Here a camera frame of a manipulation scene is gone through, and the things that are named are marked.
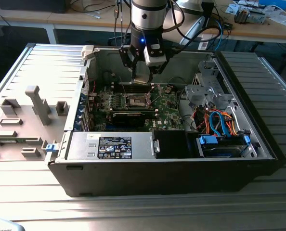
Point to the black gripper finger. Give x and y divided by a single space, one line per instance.
158 68
128 56

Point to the CPU with silver top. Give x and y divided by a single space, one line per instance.
140 80

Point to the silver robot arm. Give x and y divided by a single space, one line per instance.
147 14

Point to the RAM slot with white clips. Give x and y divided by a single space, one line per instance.
155 115
152 88
155 110
152 84

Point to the CPU socket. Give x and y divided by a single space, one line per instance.
135 100

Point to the green motherboard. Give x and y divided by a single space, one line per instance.
167 113

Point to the metal drive cage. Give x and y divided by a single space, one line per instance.
200 93

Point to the black graphics card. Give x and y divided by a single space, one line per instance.
128 119

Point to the black upright box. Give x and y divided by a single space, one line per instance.
208 14

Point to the hard disk in blue carrier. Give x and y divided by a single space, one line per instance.
208 140

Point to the black heat sink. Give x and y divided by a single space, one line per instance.
240 16

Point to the silver power supply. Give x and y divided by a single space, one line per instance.
82 144

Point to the wooden desk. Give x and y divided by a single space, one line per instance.
25 18
253 31

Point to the black flat device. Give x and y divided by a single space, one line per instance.
32 6

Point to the grey metal drive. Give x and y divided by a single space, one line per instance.
257 17

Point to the black PC case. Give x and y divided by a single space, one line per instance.
133 178

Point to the blue case latch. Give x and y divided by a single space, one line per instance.
51 148

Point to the grey parts rack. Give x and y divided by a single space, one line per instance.
37 134

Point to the blue box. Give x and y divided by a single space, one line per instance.
275 3

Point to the white paper sheets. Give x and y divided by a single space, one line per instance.
283 19

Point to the green RAM stick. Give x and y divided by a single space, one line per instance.
13 141

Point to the grey device with lettering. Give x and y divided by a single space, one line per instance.
3 226

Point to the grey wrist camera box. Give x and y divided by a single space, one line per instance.
155 56

